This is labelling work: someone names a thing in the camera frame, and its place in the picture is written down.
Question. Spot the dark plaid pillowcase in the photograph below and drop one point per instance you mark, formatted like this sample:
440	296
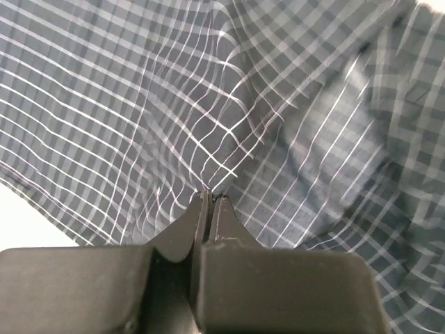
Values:
323	121

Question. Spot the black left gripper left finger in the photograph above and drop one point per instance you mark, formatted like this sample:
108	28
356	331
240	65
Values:
103	289

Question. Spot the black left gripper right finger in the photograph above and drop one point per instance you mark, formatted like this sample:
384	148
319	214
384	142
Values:
246	288

